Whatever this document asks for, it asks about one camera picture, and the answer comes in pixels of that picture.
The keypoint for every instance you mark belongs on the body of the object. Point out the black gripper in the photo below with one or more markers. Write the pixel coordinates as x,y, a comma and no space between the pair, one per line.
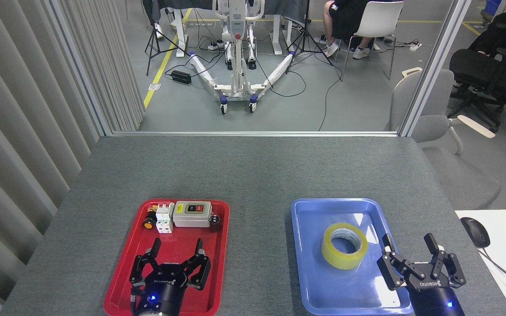
165,292
431,289

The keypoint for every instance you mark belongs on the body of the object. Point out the yellow tape roll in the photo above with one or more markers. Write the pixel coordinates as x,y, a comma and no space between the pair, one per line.
330,253

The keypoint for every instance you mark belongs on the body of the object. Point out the red plastic tray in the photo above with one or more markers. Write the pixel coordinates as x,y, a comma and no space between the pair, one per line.
178,241

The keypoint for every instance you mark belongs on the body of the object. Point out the yellow push button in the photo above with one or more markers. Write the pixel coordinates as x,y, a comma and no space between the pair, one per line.
149,224

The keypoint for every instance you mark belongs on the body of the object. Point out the white circuit breaker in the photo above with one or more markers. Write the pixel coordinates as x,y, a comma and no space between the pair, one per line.
164,219

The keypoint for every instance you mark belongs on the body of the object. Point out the dark round push button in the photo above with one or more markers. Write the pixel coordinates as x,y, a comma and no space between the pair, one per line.
215,224

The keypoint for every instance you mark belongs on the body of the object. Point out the black computer mouse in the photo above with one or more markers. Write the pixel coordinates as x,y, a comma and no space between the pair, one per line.
476,232

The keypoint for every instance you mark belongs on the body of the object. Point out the grey office chair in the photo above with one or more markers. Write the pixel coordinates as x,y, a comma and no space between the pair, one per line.
455,175

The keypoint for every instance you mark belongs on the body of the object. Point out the blue plastic tray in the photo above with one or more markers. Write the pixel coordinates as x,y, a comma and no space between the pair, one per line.
310,272

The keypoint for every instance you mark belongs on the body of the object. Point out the black power adapter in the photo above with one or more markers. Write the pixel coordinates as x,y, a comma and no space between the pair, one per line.
181,77

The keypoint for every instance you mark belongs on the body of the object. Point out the black office chair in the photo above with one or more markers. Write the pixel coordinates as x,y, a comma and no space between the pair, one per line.
477,70

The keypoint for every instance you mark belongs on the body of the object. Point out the white power strip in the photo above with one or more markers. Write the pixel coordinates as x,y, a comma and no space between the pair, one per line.
415,46

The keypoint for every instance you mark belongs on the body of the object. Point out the black tripod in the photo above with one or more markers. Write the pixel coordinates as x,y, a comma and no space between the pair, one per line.
154,41
308,26

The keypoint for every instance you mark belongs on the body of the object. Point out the white chair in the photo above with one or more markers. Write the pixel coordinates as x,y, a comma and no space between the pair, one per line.
382,19

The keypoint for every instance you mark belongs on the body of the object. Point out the white wheeled stand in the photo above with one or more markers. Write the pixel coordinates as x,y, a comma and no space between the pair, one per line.
236,26

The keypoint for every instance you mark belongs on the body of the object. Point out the blue bin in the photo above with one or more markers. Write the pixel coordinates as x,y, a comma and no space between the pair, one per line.
493,6

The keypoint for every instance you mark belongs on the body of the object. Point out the grey two-button switch box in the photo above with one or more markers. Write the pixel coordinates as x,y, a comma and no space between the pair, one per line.
191,220

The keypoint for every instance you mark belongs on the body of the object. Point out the small orange black switch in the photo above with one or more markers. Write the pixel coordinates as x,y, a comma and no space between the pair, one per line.
152,208

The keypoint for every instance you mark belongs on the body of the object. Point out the silver table edge rail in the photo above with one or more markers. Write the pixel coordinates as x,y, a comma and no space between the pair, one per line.
253,133

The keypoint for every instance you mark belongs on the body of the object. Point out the silver post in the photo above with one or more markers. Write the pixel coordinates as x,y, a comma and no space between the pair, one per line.
434,70

